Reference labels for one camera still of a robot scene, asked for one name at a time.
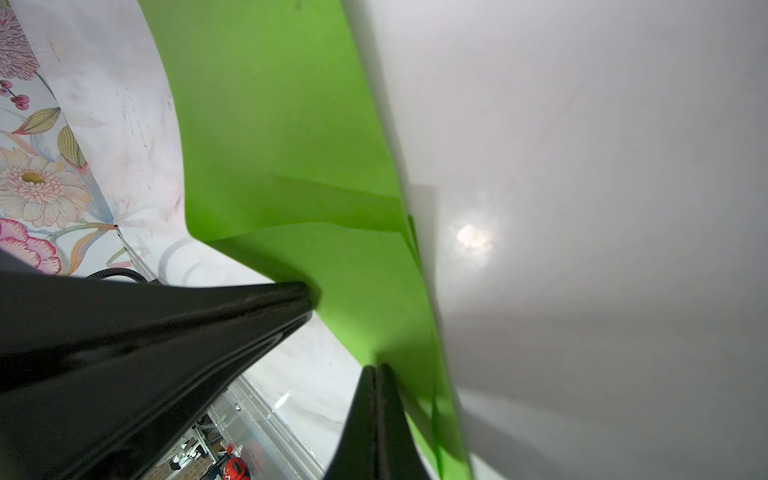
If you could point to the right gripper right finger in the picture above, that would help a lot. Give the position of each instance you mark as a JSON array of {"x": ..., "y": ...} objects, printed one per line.
[{"x": 396, "y": 455}]

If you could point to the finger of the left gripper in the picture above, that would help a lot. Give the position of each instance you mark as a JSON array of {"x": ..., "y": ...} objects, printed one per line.
[
  {"x": 45, "y": 319},
  {"x": 120, "y": 407}
]

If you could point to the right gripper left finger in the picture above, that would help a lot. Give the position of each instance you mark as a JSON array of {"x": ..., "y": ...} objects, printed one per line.
[{"x": 355, "y": 457}]

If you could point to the green square paper sheet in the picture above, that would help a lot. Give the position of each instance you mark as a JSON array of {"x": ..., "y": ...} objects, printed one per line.
[{"x": 288, "y": 171}]

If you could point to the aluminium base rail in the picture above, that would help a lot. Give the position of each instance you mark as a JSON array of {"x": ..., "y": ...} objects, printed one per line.
[{"x": 270, "y": 445}]

